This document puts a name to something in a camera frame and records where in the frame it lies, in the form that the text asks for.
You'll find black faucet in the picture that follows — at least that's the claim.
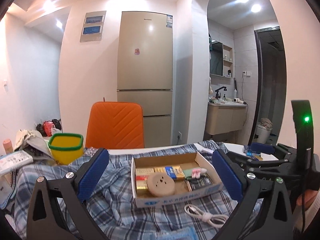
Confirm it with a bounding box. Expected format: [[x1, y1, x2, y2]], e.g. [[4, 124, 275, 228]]
[[215, 86, 227, 99]]

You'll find beige bathroom vanity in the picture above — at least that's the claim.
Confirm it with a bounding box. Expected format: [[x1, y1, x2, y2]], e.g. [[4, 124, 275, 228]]
[[205, 102, 247, 135]]

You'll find black Face tissue pack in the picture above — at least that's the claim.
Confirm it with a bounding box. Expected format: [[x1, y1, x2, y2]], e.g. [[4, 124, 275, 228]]
[[186, 176, 213, 191]]

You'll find green cloth square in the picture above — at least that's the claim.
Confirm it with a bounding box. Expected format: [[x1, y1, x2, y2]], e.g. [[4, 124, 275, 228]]
[[183, 168, 193, 180]]

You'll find grey beige cloth bag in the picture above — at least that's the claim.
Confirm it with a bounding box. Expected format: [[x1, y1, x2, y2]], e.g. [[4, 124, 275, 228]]
[[14, 129, 54, 160]]

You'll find round beige plush cushion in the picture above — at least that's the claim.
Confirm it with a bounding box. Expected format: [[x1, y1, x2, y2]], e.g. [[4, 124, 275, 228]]
[[146, 172, 176, 197]]

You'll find yellow green-rimmed basket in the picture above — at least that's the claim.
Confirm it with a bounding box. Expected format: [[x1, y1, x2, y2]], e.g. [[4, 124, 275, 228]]
[[48, 133, 84, 165]]

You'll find orange chair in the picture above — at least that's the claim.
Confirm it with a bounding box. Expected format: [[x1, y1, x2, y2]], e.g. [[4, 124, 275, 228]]
[[85, 102, 144, 150]]

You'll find red plastic bag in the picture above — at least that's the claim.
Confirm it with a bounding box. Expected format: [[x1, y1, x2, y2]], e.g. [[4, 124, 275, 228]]
[[43, 121, 55, 137]]

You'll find white hair dryer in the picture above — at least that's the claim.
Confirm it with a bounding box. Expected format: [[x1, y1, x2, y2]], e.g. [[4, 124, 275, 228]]
[[233, 98, 247, 105]]

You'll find dark blue box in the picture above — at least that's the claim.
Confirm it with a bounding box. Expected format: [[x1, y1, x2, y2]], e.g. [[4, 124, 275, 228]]
[[244, 145, 261, 157]]

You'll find white charging cable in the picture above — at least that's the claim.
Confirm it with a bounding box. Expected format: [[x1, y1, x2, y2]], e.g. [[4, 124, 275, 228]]
[[184, 204, 230, 229]]

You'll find white labelled box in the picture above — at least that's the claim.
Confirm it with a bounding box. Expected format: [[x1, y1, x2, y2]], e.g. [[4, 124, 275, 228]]
[[0, 150, 33, 176]]

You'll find grey electrical panel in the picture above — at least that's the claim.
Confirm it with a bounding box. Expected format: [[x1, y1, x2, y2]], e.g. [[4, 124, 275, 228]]
[[80, 11, 106, 42]]

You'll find gold refrigerator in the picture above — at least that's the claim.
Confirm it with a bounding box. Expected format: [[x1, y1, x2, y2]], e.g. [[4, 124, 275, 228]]
[[117, 11, 173, 147]]

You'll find mirror cabinet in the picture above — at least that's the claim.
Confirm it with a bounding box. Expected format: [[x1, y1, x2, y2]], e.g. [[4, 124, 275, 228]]
[[209, 40, 233, 78]]

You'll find pink white plush bunny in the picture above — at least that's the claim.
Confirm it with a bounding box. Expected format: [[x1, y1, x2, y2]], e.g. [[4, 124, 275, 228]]
[[191, 168, 207, 179]]

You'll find open cardboard box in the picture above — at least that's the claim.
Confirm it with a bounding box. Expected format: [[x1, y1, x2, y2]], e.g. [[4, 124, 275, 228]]
[[131, 152, 222, 208]]

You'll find person's right hand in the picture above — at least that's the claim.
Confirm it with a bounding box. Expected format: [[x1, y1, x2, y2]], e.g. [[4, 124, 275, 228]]
[[296, 190, 318, 209]]

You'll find gold tissue pack on table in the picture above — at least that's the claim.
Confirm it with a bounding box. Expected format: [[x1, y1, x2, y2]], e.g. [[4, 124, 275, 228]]
[[252, 154, 263, 161]]

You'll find red gold tissue pack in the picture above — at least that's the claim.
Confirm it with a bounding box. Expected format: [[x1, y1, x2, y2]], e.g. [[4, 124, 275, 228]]
[[135, 168, 155, 197]]

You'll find gold blue tissue pack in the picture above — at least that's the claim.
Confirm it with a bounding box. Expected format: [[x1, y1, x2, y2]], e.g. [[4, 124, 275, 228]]
[[154, 165, 185, 180]]

